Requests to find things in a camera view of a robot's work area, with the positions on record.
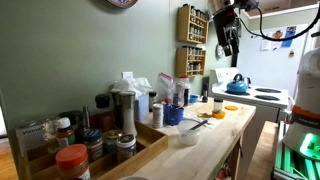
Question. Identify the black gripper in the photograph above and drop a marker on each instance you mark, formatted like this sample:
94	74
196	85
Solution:
225	27

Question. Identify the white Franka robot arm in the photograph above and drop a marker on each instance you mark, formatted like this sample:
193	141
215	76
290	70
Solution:
308	83

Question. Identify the blue mug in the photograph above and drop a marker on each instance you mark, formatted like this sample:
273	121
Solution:
174	115

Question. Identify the white fridge paper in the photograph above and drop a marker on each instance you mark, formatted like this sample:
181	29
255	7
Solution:
265	42

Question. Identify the wooden spice rack sparse shelves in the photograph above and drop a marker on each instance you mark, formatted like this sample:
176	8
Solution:
190	61

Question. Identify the wooden spice rack full shelves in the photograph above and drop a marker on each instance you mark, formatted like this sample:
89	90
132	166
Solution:
191	25

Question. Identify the white refrigerator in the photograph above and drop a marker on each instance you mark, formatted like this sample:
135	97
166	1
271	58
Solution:
273	66

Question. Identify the small black lid glass jar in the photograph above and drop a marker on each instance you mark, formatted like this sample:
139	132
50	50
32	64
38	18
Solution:
218	105

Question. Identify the orange plastic lid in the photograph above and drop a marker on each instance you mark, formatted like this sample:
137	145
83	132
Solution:
231	108

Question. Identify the blue bowl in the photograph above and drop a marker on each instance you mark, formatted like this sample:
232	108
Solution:
193	98

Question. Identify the white bottle red cap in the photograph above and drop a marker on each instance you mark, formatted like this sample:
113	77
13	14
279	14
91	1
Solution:
184	90

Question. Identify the blue fridge paper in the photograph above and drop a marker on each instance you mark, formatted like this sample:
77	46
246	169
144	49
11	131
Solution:
288	35

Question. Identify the orange lid under jar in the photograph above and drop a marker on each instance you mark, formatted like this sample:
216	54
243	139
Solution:
218	115

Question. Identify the white electric stove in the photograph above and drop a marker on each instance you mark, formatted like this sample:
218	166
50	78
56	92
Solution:
266	110

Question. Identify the clear zip bag red seal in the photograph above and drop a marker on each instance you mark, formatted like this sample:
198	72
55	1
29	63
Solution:
165	87

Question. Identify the white paper napkin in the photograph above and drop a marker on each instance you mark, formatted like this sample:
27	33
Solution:
195	118

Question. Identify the small glass bowl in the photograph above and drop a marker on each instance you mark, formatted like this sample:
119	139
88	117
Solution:
188	136

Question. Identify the white spice shaker jar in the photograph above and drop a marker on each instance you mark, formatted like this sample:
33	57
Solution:
157	116

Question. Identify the silver white pepper grinder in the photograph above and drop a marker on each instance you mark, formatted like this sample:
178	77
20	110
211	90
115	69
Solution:
128	113

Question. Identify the wooden tray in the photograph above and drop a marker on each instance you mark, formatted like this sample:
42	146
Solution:
150	143

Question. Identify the metal robot stand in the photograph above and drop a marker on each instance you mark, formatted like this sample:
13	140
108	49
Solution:
283	163

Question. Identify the dark pepper grinder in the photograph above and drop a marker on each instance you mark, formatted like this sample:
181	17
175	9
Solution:
116	106

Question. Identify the black cap dark bottle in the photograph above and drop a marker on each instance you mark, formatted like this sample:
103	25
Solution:
103	113

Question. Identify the white lid dark spice jar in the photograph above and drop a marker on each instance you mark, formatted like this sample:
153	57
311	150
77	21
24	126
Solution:
126	148

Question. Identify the gold lid jar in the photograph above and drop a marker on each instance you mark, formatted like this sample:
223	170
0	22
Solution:
112	141

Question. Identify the blue lid jar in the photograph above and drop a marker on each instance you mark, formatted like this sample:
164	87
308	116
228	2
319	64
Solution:
93	145

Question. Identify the white cap brown sauce jar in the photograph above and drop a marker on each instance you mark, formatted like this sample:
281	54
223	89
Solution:
65	133

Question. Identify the orange lid peanut butter jar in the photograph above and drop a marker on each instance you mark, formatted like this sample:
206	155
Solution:
73	163

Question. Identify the white printed carton box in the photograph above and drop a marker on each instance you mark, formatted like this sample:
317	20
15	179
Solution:
30	136

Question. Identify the white wall outlet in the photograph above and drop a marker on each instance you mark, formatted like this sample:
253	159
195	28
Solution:
127	75

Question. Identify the round patterned wall plate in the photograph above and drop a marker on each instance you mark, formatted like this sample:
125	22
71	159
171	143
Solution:
122	2

